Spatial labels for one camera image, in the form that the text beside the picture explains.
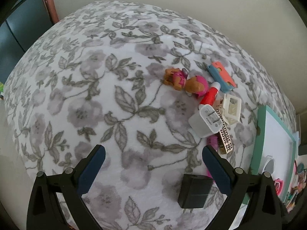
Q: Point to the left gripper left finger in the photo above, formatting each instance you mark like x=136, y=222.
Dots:
x=44, y=211

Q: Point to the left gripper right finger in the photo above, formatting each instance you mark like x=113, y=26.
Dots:
x=263, y=210

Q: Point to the black power adapter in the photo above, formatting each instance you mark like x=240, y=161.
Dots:
x=194, y=191

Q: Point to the gold greek key bar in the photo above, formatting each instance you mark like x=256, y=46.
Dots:
x=224, y=140

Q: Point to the magenta usb stick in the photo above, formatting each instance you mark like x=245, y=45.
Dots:
x=213, y=141

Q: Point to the cream plastic frame clip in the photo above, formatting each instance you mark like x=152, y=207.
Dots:
x=231, y=109

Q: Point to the white wall charger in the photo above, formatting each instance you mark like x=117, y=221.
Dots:
x=206, y=121

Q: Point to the red white glue tube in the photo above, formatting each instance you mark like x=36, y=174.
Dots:
x=211, y=95

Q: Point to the pink puppy toy figure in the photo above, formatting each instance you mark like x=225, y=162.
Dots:
x=179, y=80

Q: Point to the teal rimmed white tray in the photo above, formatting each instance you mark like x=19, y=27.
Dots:
x=275, y=139

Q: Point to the white power bank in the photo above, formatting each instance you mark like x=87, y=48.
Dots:
x=298, y=137

